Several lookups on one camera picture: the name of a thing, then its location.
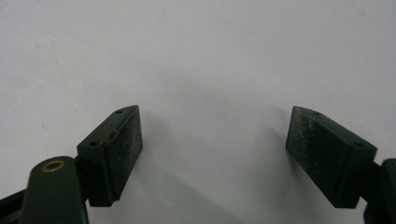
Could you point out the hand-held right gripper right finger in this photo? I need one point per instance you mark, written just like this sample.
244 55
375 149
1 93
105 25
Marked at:
330 158

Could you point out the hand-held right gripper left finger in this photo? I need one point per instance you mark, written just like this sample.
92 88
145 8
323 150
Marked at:
109 155

